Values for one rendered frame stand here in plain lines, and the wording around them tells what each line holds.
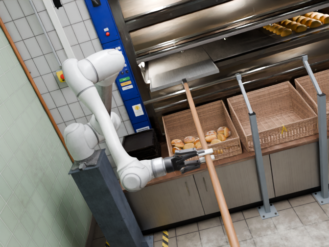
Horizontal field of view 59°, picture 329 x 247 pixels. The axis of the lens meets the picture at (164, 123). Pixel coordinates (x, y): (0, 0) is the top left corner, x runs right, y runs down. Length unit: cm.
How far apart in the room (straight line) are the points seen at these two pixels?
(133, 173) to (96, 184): 88
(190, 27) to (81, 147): 125
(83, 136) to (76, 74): 58
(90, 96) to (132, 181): 47
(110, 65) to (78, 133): 59
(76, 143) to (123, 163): 73
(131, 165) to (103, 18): 141
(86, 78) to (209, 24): 127
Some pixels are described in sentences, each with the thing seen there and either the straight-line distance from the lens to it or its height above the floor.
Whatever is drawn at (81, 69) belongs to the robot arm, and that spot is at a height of 167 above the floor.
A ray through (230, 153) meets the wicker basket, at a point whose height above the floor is 61.
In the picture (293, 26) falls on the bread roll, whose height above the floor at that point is 122.
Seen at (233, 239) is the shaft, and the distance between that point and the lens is 104.
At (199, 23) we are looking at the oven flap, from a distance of 243.
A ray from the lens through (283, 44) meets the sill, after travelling 267.
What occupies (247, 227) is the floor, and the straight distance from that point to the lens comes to 260.
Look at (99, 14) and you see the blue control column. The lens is 238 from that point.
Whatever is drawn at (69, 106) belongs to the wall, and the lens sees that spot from 267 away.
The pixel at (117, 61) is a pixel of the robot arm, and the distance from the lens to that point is 153.
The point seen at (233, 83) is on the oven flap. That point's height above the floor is 97.
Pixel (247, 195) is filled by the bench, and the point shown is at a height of 19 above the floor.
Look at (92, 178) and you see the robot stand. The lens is 203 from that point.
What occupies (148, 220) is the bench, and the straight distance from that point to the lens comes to 260.
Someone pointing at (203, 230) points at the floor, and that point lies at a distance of 265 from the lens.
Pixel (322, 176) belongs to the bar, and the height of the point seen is 25.
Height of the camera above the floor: 197
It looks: 27 degrees down
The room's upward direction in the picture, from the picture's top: 18 degrees counter-clockwise
